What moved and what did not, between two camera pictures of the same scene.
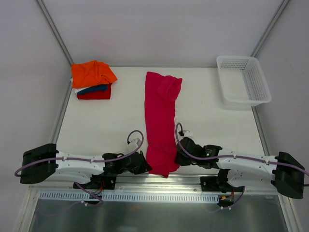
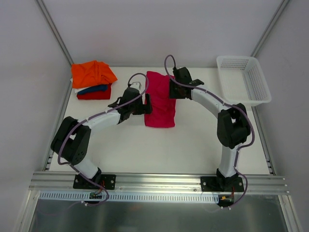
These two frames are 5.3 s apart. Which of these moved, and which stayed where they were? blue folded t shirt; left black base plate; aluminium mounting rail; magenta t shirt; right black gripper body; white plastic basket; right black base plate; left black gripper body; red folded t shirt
Moved: right black gripper body; left black gripper body; magenta t shirt
Stayed: red folded t shirt; white plastic basket; left black base plate; aluminium mounting rail; right black base plate; blue folded t shirt
